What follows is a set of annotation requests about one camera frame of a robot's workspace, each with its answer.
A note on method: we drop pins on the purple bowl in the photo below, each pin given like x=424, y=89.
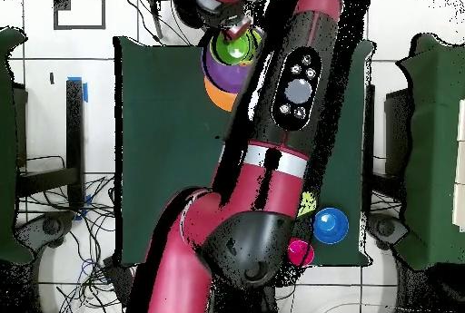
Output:
x=221, y=75

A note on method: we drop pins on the large orange bowl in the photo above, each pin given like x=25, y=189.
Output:
x=221, y=99

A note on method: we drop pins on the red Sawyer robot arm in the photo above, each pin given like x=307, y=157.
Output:
x=247, y=189

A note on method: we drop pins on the black stool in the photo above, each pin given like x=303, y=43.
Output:
x=156, y=4

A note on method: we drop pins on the dark green table cloth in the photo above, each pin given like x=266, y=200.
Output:
x=163, y=128

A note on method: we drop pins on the blue tape strip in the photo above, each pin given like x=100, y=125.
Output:
x=85, y=93
x=88, y=200

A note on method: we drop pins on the black metal stand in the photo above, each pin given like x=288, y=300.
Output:
x=74, y=128

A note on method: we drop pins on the small black object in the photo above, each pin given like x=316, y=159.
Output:
x=52, y=78

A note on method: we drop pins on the blue bowl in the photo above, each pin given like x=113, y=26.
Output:
x=330, y=226

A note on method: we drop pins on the red cup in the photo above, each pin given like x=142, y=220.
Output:
x=303, y=253

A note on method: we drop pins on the dark office chair base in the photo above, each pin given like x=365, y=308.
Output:
x=385, y=227
x=51, y=226

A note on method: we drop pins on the black square frame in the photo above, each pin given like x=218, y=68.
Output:
x=61, y=1

